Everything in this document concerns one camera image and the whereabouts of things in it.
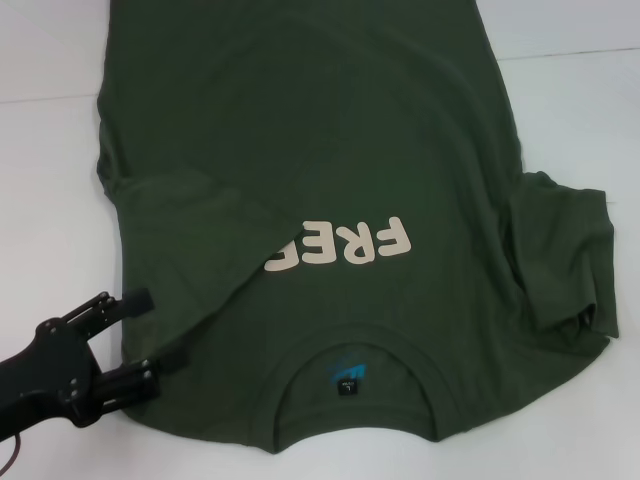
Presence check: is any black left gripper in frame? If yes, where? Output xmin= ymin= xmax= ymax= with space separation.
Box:
xmin=0 ymin=286 xmax=192 ymax=428

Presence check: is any dark green FREE T-shirt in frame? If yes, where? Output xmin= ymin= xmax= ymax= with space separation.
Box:
xmin=94 ymin=0 xmax=621 ymax=457

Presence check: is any left arm cable with plug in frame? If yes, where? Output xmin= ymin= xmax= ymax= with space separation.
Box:
xmin=0 ymin=433 xmax=24 ymax=469

